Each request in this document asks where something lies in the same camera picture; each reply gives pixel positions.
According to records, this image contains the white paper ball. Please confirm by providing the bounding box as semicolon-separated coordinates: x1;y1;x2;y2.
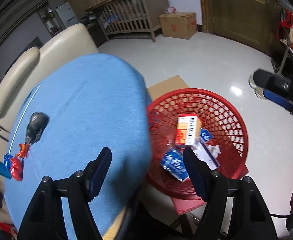
207;145;221;159

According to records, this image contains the blue milk carton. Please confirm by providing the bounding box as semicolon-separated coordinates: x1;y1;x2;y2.
160;148;189;183

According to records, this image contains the red white medicine box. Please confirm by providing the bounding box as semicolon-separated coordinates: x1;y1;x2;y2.
175;114;202;149

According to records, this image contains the black plastic bag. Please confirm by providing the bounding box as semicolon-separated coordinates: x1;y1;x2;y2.
25;112;50;145

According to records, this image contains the red plastic bag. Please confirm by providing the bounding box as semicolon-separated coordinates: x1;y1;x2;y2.
10;157;23;181

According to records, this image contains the clear plastic container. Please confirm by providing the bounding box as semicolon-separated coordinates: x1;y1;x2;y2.
194;128;221;170

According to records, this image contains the white slipper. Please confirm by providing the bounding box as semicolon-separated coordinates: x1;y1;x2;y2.
249;75;257;89
254;88;265;99

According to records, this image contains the red plastic mesh basket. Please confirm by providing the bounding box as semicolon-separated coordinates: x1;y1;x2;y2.
145;87;249;201

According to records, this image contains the blue tablecloth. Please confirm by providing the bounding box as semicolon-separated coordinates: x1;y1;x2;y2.
4;54;152;234

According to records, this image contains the orange wrapper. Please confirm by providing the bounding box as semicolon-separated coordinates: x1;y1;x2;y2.
15;143;30;159

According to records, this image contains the blue plastic bag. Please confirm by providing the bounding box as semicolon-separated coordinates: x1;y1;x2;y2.
3;153;13;171

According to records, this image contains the flat cardboard sheet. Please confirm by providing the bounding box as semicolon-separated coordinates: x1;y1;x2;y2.
147;75;189;101

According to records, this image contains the wooden door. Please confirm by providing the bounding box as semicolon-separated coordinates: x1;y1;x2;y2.
201;0;281;55

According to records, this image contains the white thin stick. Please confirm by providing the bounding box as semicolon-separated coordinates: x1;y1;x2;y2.
7;84;42;156

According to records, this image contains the cream leather sofa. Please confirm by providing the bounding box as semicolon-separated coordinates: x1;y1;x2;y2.
0;24;98;161

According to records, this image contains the brown cardboard box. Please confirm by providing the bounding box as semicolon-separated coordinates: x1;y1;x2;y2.
159;12;197;40

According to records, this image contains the white refrigerator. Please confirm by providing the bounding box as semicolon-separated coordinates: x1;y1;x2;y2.
55;2;79;28

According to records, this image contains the wooden baby crib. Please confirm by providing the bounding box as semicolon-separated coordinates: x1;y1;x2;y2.
85;0;169;42

